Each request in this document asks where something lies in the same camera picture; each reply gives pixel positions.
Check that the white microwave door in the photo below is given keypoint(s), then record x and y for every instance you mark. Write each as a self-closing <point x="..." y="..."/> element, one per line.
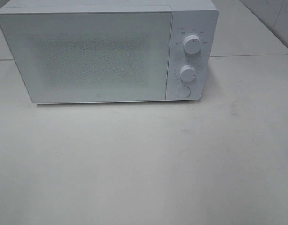
<point x="93" y="57"/>

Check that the white microwave oven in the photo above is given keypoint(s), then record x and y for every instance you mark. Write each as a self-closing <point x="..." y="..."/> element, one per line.
<point x="197" y="17"/>

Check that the round white door button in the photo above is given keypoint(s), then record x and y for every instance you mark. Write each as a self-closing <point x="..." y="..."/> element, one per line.
<point x="184" y="92"/>

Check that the white round knob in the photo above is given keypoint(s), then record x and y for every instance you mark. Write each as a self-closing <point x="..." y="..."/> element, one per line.
<point x="187" y="73"/>
<point x="192" y="44"/>

